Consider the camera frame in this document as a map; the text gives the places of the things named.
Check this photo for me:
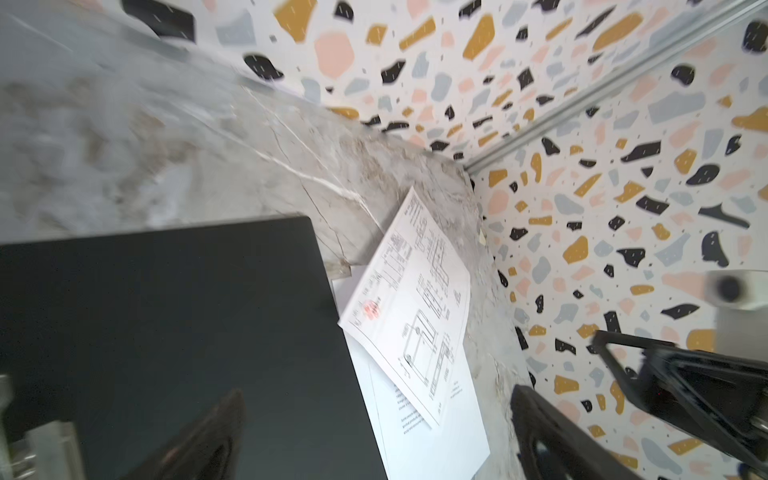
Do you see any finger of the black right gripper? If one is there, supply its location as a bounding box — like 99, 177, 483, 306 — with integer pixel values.
591, 330, 767, 474

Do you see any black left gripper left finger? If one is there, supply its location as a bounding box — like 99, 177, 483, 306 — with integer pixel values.
125, 389, 246, 480

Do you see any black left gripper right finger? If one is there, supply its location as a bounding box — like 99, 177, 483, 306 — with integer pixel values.
510, 385, 638, 479

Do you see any white text paper sheet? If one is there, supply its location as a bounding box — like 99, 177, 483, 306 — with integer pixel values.
332, 263, 492, 480

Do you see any white drawing paper sheet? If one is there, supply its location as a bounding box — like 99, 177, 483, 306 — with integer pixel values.
338, 189, 471, 428

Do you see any silver folder clip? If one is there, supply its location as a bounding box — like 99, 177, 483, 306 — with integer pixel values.
1, 374, 86, 480

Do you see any aluminium corner post right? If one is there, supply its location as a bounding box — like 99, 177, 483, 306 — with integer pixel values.
464, 0, 767, 174

